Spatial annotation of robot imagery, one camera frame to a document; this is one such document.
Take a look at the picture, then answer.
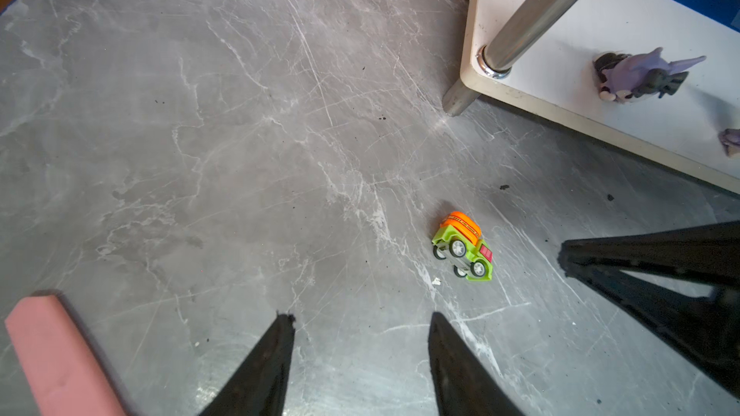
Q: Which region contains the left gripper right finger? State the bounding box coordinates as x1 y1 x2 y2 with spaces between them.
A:
428 312 523 416

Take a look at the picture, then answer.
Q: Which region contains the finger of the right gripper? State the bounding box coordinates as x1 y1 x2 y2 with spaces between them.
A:
568 268 739 398
558 221 739 286

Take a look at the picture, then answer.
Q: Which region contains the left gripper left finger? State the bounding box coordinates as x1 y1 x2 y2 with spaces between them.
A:
200 313 296 416

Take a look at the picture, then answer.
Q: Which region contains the orange green toy truck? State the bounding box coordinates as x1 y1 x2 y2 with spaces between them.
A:
432 211 493 281

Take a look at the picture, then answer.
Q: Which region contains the light purple figure toy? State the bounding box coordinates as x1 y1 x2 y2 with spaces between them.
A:
593 47 706 103

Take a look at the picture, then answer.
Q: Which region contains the white two-tier shelf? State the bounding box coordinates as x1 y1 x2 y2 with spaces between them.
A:
442 0 739 192

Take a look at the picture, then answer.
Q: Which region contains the pink eraser block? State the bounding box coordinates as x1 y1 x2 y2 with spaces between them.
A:
5 295 125 415

